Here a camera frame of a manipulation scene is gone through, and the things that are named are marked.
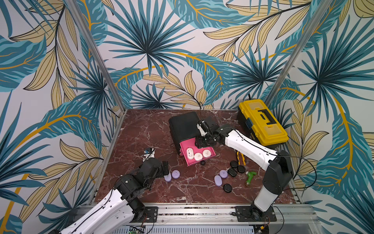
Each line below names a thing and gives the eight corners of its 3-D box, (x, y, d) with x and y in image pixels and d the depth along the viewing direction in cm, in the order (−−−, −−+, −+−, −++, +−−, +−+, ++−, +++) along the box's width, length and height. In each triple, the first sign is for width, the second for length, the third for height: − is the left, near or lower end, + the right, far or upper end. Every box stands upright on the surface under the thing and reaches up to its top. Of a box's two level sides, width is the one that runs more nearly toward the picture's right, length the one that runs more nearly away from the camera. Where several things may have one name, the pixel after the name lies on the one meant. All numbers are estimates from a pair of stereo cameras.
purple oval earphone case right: (214, 186, 85) (215, 185, 83) (213, 176, 88) (214, 174, 87) (222, 186, 85) (223, 185, 83) (220, 176, 88) (221, 174, 87)
